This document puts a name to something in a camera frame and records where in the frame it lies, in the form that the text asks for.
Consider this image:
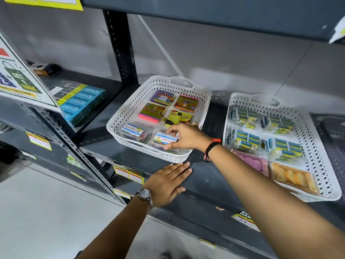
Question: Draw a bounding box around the person's left hand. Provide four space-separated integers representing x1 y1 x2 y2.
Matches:
143 162 193 208

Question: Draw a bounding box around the person's right hand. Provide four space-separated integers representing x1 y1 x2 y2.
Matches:
164 122 214 154

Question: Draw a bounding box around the clear box with blue label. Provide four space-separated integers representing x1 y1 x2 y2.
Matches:
151 132 180 154
120 123 149 143

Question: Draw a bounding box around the person's left forearm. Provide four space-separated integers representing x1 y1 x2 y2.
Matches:
77 199 150 259

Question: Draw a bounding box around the person's right forearm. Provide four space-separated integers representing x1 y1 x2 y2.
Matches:
207 144 345 259

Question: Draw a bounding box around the yellow and black note pack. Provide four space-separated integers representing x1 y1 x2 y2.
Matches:
164 108 194 129

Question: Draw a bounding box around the grey metal shelving rack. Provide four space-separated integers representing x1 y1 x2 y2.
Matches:
0 0 345 259

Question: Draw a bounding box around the silver wristwatch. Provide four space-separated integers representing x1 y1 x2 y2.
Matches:
135 188 154 211

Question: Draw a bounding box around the green and pink note pad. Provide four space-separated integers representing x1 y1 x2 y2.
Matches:
138 103 167 124

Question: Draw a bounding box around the red sticky note pad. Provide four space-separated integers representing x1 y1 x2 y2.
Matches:
174 95 199 114

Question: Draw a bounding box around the purple sticky note pad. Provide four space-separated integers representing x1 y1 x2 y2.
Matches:
149 89 176 107

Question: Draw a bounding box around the small yellow price label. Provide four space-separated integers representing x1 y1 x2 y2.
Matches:
199 239 216 250
70 170 87 182
113 188 131 200

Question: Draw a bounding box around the white perforated plastic basket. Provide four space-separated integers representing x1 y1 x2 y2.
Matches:
106 75 212 164
222 92 342 203

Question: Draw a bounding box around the blue and yellow eraser pack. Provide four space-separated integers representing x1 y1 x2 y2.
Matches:
227 129 261 153
230 107 260 130
261 138 305 163
261 115 295 135

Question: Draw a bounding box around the black and yellow price label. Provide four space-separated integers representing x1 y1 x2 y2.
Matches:
231 210 261 233

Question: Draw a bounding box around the box of pink erasers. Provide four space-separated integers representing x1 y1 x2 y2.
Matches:
231 149 270 177

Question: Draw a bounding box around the stack of blue pencil boxes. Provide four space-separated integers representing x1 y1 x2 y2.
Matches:
57 84 107 128

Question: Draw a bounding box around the box of orange erasers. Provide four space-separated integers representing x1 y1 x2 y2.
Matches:
270 162 320 196

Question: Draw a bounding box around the yellow and red price label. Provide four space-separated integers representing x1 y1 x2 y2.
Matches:
26 131 52 151

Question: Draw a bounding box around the black and orange packet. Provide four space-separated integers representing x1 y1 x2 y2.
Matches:
25 61 62 77

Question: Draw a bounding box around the white promotional sign card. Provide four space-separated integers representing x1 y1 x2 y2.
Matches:
0 31 63 114

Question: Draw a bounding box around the yellow shelf sign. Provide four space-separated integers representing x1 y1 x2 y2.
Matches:
2 0 84 12

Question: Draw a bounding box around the white paper tag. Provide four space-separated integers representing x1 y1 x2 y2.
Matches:
328 23 345 44

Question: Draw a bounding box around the black and red thread bracelet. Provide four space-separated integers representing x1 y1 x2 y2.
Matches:
203 138 222 163

